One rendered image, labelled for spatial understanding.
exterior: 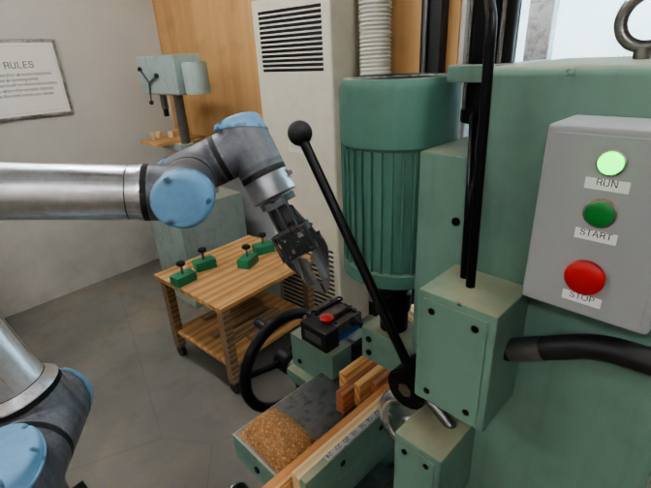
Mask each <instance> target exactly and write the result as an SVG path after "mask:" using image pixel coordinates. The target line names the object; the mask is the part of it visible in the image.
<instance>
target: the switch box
mask: <svg viewBox="0 0 651 488"><path fill-rule="evenodd" d="M608 149H618V150H620V151H622V152H623V153H625V155H626V156H627V158H628V164H627V167H626V168H625V170H624V171H623V172H621V173H620V174H618V175H615V176H606V175H603V174H601V173H600V172H599V171H598V170H597V168H596V161H597V158H598V156H599V155H600V154H601V153H603V152H604V151H606V150H608ZM586 176H587V177H595V178H601V179H608V180H616V181H623V182H630V183H631V187H630V191H629V194H628V195H626V194H620V193H613V192H608V191H601V190H595V189H588V188H584V183H585V178H586ZM595 198H605V199H608V200H610V201H612V202H613V203H614V204H615V205H616V207H617V209H618V218H617V220H616V222H615V223H614V224H613V225H611V226H610V227H608V228H604V229H596V228H593V227H591V226H589V225H588V224H587V223H586V222H585V221H584V219H583V215H582V211H583V208H584V206H585V205H586V204H587V203H588V202H589V201H590V200H592V199H595ZM575 227H579V228H583V229H591V230H596V231H601V232H605V233H610V234H615V235H618V238H617V242H616V246H612V245H608V244H604V243H600V242H596V241H591V240H587V239H582V238H578V237H574V231H575ZM580 259H586V260H590V261H592V262H594V263H596V264H597V265H598V266H599V267H600V268H601V269H602V270H603V271H604V274H605V278H606V281H605V285H604V287H603V288H602V289H601V290H600V291H599V292H598V293H595V294H592V295H588V296H591V297H595V298H598V299H601V301H602V304H601V308H600V309H597V308H594V307H591V306H588V305H584V304H581V303H578V302H575V301H572V300H570V299H567V298H563V297H562V292H563V289H566V290H571V289H570V288H569V287H568V285H567V284H566V282H565V279H564V272H565V270H566V268H567V267H568V265H569V264H571V263H572V262H574V261H576V260H580ZM523 294H524V295H525V296H529V297H532V298H535V299H538V300H540V301H543V302H546V303H549V304H552V305H555V306H558V307H561V308H564V309H567V310H570V311H573V312H576V313H579V314H581V315H584V316H587V317H590V318H593V319H596V320H601V321H604V322H607V323H610V324H613V325H616V326H619V327H622V328H625V329H628V330H631V331H633V332H636V333H639V334H647V333H648V332H649V330H650V328H651V118H634V117H616V116H598V115H579V114H577V115H574V116H571V117H568V118H566V119H563V120H560V121H558V122H555V123H552V124H550V126H549V128H548V134H547V140H546V147H545V152H544V158H543V164H542V176H541V182H540V187H539V194H538V200H537V206H536V212H535V219H534V224H533V230H532V236H531V243H530V249H529V255H528V260H527V267H526V273H525V279H524V285H523Z"/></svg>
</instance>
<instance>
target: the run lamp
mask: <svg viewBox="0 0 651 488"><path fill-rule="evenodd" d="M627 164H628V158H627V156H626V155H625V153H623V152H622V151H620V150H618V149H608V150H606V151H604V152H603V153H601V154H600V155H599V156H598V158H597V161H596V168H597V170H598V171H599V172H600V173H601V174H603V175H606V176H615V175H618V174H620V173H621V172H623V171H624V170H625V168H626V167H627Z"/></svg>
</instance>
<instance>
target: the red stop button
mask: <svg viewBox="0 0 651 488"><path fill-rule="evenodd" d="M564 279H565V282H566V284H567V285H568V287H569V288H570V289H571V290H573V291H575V292H577V293H579V294H583V295H592V294H595V293H598V292H599V291H600V290H601V289H602V288H603V287H604V286H605V281H606V278H605V273H604V271H603V270H602V269H601V268H600V267H599V266H598V265H597V264H596V263H594V262H593V261H590V260H586V259H580V260H576V261H574V262H572V263H571V264H569V265H568V267H567V268H566V270H565V272H564Z"/></svg>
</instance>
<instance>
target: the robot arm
mask: <svg viewBox="0 0 651 488"><path fill-rule="evenodd" d="M214 133H215V134H214V135H212V136H210V137H207V138H205V139H203V140H201V141H199V142H197V143H195V144H193V145H191V146H189V147H187V148H185V149H183V150H181V151H179V152H177V153H175V154H173V155H171V156H167V157H165V158H164V159H163V160H162V161H160V162H159V163H157V164H139V165H88V164H39V163H0V221H11V220H143V221H161V222H163V223H164V224H166V225H168V226H170V227H173V228H176V229H188V228H192V227H195V226H197V225H199V224H200V223H202V222H203V221H204V220H205V219H206V218H207V217H208V215H209V214H210V212H211V210H212V208H213V206H214V203H215V199H216V193H215V189H216V188H218V187H220V186H222V185H224V184H226V183H228V182H230V181H232V180H234V179H236V178H237V177H239V179H240V181H241V182H242V184H243V186H244V188H245V190H246V192H247V194H248V196H249V198H250V200H251V201H252V203H253V205H254V206H259V205H262V206H261V210H262V212H263V213H264V212H265V211H267V213H268V215H269V217H270V219H271V221H272V223H273V225H274V226H275V228H276V230H277V232H278V233H277V234H276V235H274V236H273V237H272V238H271V241H272V243H273V245H274V246H275V248H276V250H277V252H278V254H279V256H280V258H281V260H282V262H283V263H286V265H288V266H289V268H290V269H291V270H293V271H294V272H295V273H297V274H298V275H299V276H300V278H301V279H302V280H303V282H304V283H305V285H306V286H310V287H311V288H312V289H314V290H316V291H318V292H320V293H322V294H325V293H327V292H328V288H329V282H330V277H329V259H328V247H327V244H326V241H325V239H324V238H323V237H322V235H321V232H320V231H319V230H318V231H315V230H314V228H313V227H312V225H313V223H310V222H309V221H308V219H304V218H303V217H302V216H301V215H300V214H299V212H298V211H297V210H296V209H295V208H294V206H293V205H292V204H289V203H288V200H289V199H291V198H294V197H295V193H294V191H291V189H293V188H294V187H295V183H294V181H293V179H292V178H291V177H290V175H291V174H293V171H292V170H291V169H289V170H288V169H287V167H286V165H285V163H284V161H283V159H282V157H281V155H280V153H279V151H278V149H277V147H276V145H275V143H274V141H273V139H272V137H271V135H270V133H269V131H268V128H267V126H266V125H265V123H264V122H263V120H262V118H261V116H260V115H259V114H258V113H256V112H255V111H245V112H240V113H238V114H235V115H232V116H229V117H227V118H225V119H224V120H221V121H219V122H218V123H217V124H216V125H215V126H214ZM278 244H280V246H281V248H282V249H280V247H279V245H278ZM276 245H277V246H276ZM277 247H278V248H277ZM278 249H279V250H278ZM279 251H280V252H279ZM311 251H313V253H312V255H311V257H310V259H311V260H312V262H313V263H314V264H315V265H316V266H317V268H318V274H319V276H320V277H321V278H322V282H319V281H318V280H317V278H316V274H315V273H314V272H312V270H311V269H310V265H309V264H310V263H309V261H308V259H307V258H302V257H301V256H303V255H305V254H307V253H309V252H311ZM280 253H281V254H280ZM281 255H282V256H281ZM92 401H93V389H92V386H91V384H90V383H89V382H88V379H87V378H86V377H85V376H84V375H83V374H81V373H80V372H78V371H76V370H74V369H71V368H67V367H64V368H59V367H57V365H56V364H53V363H41V362H40V361H39V360H38V358H37V357H36V356H35V355H34V354H33V352H32V351H31V350H29V348H28V347H27V346H26V345H25V344H24V342H23V341H22V340H21V339H20V338H19V336H18V335H17V334H16V333H15V331H14V330H13V329H12V328H11V327H10V325H9V324H8V323H7V322H6V321H5V319H4V318H3V317H2V316H1V315H0V488H70V487H69V485H68V483H67V481H66V477H65V475H66V471H67V469H68V467H69V464H70V462H71V459H72V457H73V454H74V451H75V449H76V446H77V444H78V440H79V437H80V434H81V432H82V429H83V427H84V424H85V422H86V419H87V418H88V416H89V414H90V411H91V407H92Z"/></svg>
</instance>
